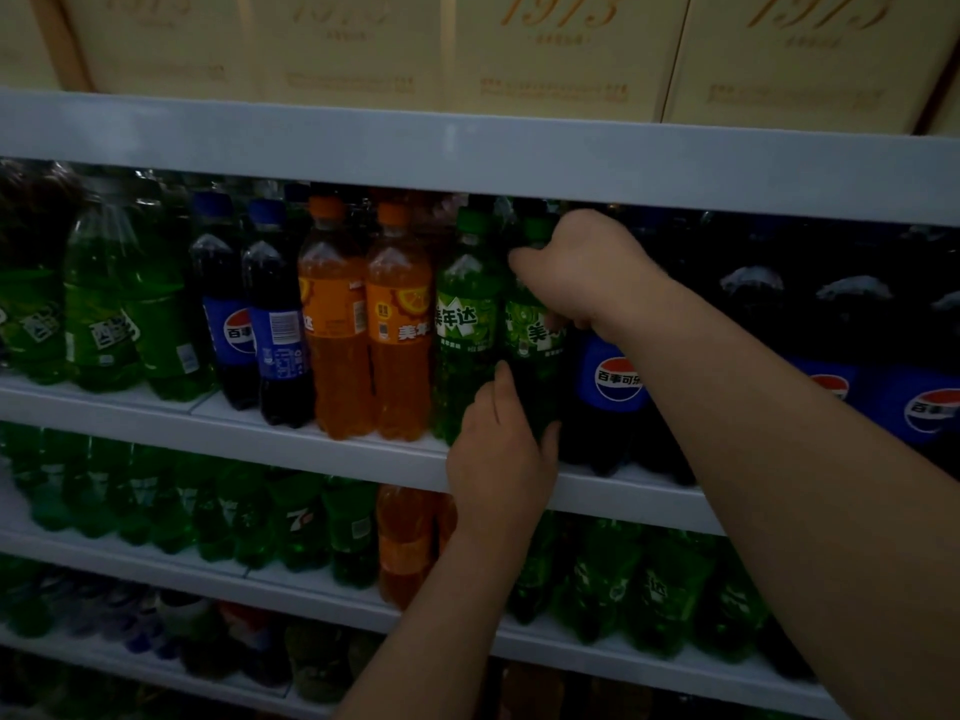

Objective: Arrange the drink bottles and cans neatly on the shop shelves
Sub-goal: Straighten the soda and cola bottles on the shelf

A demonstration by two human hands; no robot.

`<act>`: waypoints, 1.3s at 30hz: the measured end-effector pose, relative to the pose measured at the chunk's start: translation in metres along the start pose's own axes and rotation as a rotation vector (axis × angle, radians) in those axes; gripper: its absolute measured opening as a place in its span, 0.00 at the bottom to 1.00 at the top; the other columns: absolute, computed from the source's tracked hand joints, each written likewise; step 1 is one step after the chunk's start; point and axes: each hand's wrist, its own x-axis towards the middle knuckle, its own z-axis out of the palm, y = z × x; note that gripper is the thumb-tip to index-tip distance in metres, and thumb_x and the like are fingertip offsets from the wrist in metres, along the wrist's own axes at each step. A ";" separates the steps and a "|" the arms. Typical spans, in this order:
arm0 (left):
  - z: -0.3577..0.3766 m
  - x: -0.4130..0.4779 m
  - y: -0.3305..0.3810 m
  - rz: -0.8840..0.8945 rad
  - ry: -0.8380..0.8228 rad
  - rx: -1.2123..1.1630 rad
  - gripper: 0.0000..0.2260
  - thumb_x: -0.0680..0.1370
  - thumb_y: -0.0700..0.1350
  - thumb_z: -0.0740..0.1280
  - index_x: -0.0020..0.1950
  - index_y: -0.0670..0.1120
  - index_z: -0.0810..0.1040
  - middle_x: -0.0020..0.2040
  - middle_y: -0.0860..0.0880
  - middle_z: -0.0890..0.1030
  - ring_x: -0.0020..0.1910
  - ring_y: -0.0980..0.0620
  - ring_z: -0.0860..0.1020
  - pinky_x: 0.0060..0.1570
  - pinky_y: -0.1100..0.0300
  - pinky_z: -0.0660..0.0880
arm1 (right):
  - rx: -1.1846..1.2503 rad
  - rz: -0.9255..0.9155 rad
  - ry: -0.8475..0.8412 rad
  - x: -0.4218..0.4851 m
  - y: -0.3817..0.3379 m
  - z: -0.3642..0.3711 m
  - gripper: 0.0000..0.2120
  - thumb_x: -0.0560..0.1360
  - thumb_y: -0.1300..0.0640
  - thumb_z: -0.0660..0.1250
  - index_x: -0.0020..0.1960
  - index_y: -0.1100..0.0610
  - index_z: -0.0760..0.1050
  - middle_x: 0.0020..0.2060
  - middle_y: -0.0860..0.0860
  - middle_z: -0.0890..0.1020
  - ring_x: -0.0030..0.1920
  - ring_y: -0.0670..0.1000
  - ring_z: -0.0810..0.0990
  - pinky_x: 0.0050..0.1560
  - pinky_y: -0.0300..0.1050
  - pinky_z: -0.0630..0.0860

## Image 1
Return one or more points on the white shelf rack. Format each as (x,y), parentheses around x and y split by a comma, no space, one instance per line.
(420,153)

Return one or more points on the person's left forearm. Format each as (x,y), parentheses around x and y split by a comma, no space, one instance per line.
(442,637)

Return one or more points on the small blue-label cola bottle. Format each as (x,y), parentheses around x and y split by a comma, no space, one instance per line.
(279,344)
(225,322)

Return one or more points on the person's right fingers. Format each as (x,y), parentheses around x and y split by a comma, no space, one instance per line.
(541,281)

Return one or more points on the row of beige cartons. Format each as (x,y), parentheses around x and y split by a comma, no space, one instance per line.
(525,52)

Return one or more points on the row of assorted drink bottles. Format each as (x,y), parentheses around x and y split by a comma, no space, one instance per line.
(195,637)

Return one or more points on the person's right hand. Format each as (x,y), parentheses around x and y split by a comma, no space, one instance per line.
(592,269)

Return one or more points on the large green soda bottle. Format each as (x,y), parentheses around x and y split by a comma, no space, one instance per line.
(97,314)
(169,322)
(26,314)

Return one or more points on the person's right forearm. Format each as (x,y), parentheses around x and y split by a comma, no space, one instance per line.
(795,502)

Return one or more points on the person's left thumb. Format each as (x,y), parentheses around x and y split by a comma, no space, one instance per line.
(550,451)

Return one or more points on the person's left hand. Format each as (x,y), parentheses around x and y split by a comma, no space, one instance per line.
(495,479)

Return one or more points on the row of green apple-soda bottles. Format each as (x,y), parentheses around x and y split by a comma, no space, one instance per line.
(645,584)

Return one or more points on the orange soda bottle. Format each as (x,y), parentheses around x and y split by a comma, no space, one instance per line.
(405,543)
(334,329)
(399,337)

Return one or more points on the row of dark cola bottles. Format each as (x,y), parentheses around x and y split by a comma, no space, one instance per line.
(817,307)

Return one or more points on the large blue-label cola bottle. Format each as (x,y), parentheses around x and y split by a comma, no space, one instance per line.
(611,397)

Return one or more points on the row of green lemon-lime bottles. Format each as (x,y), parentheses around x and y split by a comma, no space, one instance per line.
(187,502)

